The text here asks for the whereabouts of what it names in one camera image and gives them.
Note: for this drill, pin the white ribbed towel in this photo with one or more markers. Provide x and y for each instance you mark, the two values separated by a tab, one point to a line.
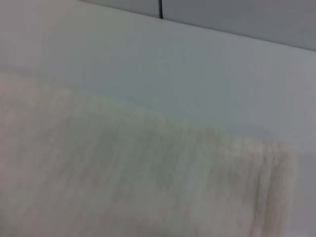
123	172

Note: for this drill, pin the black vertical wall strip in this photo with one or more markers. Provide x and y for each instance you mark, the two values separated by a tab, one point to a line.
160	8

